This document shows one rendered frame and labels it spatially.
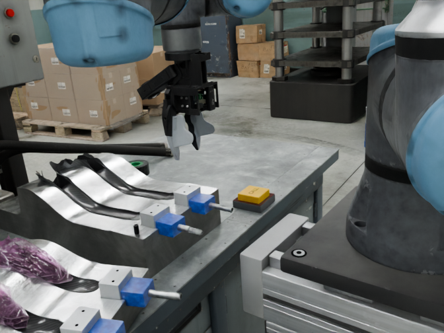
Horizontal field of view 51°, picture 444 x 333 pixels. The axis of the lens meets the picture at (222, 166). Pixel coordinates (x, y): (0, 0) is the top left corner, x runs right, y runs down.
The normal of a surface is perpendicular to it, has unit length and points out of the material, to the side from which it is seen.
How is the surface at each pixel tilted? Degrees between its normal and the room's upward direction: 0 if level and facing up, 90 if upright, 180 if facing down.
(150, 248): 90
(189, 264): 0
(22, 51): 90
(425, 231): 72
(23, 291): 29
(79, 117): 90
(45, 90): 91
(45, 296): 23
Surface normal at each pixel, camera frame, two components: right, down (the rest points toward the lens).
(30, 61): 0.84, 0.13
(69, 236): -0.54, 0.32
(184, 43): 0.24, 0.33
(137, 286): -0.07, -0.94
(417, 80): -0.92, 0.25
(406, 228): -0.50, 0.04
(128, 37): 0.66, 0.25
